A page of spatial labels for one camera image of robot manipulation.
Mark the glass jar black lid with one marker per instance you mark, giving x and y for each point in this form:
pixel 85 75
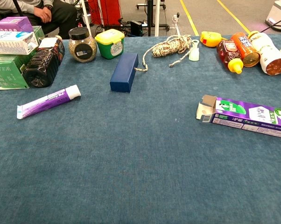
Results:
pixel 82 50

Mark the white blue milk carton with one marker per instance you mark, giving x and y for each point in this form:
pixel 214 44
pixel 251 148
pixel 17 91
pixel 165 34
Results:
pixel 12 43

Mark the white power strip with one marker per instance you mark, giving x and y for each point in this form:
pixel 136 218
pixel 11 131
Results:
pixel 176 18

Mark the purple white toothpaste tube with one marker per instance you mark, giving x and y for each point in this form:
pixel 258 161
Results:
pixel 44 102

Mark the white machine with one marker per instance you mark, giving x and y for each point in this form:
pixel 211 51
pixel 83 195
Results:
pixel 278 14

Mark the red squeeze bottle yellow cap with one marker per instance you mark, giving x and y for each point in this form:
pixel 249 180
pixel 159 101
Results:
pixel 228 54

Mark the purple cardboard box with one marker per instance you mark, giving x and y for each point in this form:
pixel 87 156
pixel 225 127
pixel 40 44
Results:
pixel 247 116

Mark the white drink bottle yellow cap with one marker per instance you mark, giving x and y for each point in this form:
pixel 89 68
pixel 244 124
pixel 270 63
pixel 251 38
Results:
pixel 264 49

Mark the green container yellow lid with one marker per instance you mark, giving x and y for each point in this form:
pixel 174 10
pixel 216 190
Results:
pixel 110 49

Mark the white stand leg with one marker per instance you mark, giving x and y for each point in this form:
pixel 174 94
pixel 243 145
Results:
pixel 157 18
pixel 85 18

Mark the black slanted light stand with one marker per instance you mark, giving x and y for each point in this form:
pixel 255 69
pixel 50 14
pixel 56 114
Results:
pixel 18 8

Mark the black camera tripod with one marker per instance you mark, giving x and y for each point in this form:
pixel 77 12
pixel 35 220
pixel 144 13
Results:
pixel 150 18

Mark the red cabinet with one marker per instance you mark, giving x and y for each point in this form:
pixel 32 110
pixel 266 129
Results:
pixel 107 11

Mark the small purple box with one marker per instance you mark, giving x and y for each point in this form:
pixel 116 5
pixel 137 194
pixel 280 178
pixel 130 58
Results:
pixel 14 24

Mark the mint green spoon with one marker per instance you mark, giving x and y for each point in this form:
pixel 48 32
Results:
pixel 194 54

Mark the black power box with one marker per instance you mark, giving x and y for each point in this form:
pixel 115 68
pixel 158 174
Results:
pixel 136 28

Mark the dark blue rectangular box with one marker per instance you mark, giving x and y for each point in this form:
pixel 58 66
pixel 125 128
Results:
pixel 124 72

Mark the orange drink can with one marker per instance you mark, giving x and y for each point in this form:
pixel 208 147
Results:
pixel 243 46

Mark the green mesh basket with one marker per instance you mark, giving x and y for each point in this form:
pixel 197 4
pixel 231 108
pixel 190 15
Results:
pixel 5 74

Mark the yellow tape measure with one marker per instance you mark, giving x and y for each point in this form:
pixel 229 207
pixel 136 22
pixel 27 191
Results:
pixel 209 38

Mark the blue table cloth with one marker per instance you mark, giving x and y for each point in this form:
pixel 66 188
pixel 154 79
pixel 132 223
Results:
pixel 131 163

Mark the dark soy sauce bottle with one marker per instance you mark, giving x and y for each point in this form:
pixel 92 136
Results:
pixel 42 67

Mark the seated person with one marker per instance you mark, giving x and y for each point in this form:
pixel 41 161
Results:
pixel 58 14

